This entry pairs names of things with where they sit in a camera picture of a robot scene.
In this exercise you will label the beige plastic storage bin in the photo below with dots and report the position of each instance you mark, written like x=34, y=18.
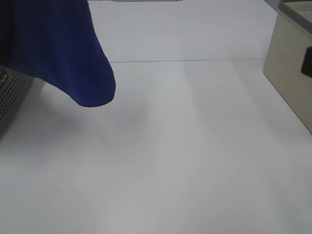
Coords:
x=292, y=35

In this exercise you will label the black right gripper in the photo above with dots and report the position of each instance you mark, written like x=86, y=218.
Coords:
x=307, y=63

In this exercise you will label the blue microfibre towel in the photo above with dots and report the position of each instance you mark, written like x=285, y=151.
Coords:
x=55, y=40

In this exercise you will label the grey perforated plastic basket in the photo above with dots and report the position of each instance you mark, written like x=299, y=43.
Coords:
x=14, y=87

